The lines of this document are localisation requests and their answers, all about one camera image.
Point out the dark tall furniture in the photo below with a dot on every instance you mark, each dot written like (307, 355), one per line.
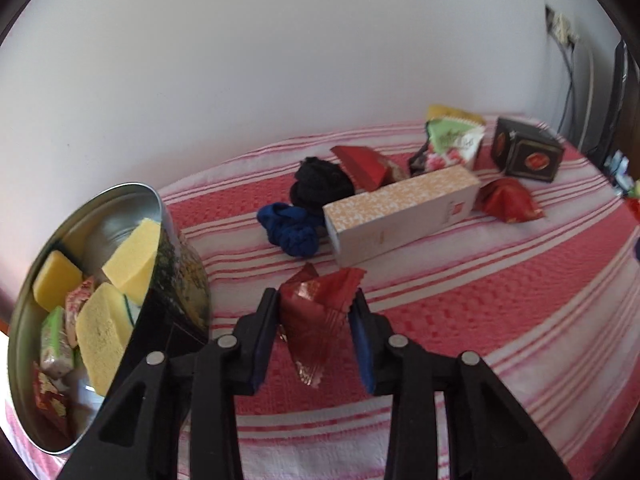
(627, 95)

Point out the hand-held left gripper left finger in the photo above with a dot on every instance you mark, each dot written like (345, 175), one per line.
(262, 350)

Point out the yellow green sponge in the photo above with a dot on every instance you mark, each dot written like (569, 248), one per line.
(102, 330)
(132, 260)
(55, 275)

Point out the black scrunchie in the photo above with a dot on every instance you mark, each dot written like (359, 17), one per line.
(320, 182)

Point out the round metal tin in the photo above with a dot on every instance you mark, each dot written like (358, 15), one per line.
(185, 270)

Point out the long beige patterned box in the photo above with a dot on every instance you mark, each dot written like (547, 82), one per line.
(400, 215)

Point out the crumpled red snack packet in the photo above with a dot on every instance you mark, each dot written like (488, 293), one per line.
(507, 200)

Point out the green white snack packet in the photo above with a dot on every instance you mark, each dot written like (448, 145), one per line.
(455, 140)

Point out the bright red snack packet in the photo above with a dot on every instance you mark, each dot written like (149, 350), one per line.
(365, 165)

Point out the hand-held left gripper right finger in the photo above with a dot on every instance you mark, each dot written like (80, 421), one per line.
(362, 355)

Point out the large dark red snack packet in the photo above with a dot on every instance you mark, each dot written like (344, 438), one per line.
(50, 400)

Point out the red white striped tablecloth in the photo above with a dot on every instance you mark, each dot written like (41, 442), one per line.
(500, 285)

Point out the white wall socket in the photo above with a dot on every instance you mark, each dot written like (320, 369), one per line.
(562, 27)

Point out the yellow packet rear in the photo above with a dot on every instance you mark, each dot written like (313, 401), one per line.
(442, 111)

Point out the small white blue object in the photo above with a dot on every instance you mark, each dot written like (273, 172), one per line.
(619, 170)

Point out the blue scrunchie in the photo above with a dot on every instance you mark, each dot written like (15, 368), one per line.
(292, 230)

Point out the black cube box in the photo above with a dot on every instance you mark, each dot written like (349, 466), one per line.
(530, 157)

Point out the white brown floral snack packet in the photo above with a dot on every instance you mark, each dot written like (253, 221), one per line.
(77, 305)

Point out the small dark red snack packet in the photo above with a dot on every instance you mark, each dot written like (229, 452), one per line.
(315, 320)

